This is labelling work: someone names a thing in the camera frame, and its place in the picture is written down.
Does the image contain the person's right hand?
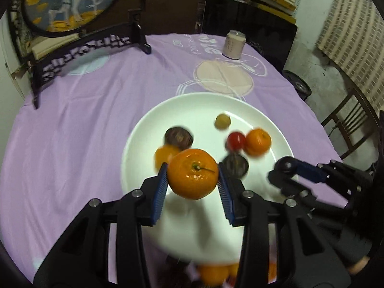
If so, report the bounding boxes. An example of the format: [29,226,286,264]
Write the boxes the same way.
[348,256,370,276]

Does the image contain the red tomato on plate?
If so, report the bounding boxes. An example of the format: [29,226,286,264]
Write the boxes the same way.
[226,131,246,152]

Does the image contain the large orange mandarin with stem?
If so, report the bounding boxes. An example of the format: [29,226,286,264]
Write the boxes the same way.
[167,148,219,200]

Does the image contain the yellow orange fruit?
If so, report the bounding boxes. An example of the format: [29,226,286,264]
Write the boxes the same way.
[268,261,277,283]

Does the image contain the small orange mandarin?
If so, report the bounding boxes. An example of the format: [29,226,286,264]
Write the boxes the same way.
[245,128,271,156]

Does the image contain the orange mandarin near plate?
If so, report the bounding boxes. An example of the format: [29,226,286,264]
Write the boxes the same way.
[197,264,230,287]

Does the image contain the round deer painting screen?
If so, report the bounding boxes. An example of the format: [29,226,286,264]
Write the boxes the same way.
[21,0,118,37]

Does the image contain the white drink can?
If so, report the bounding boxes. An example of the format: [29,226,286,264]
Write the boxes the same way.
[222,30,246,60]

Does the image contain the black carved screen stand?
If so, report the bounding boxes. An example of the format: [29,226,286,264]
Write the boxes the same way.
[5,0,152,109]

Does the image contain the white oval plate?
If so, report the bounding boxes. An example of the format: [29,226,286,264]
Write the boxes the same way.
[121,92,292,264]

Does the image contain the patterned wall mat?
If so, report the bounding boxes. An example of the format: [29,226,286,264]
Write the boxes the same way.
[317,0,384,112]

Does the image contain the dark mangosteen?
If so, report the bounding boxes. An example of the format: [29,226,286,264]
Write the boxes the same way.
[164,126,193,150]

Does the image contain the orange mandarin front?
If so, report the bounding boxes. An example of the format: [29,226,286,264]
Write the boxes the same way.
[154,144,181,171]

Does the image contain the purple tablecloth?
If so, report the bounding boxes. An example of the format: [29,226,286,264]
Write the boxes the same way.
[1,34,338,280]

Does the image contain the wooden chair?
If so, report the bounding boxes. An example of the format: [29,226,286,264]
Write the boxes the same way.
[322,84,379,160]

